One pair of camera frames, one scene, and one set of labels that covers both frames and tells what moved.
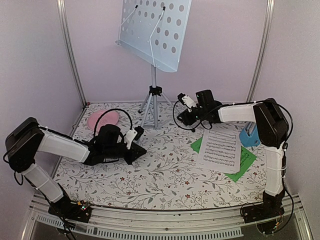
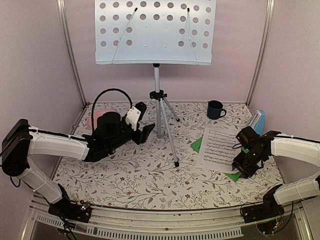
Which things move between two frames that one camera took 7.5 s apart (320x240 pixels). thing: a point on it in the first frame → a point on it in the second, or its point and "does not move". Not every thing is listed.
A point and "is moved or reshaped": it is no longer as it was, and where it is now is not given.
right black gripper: x=187 y=118 → x=246 y=173
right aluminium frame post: x=269 y=13 does not move
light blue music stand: x=153 y=30 is moved or reshaped
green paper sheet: x=246 y=158 does not move
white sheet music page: x=220 y=148 does not move
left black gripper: x=134 y=150 → x=142 y=135
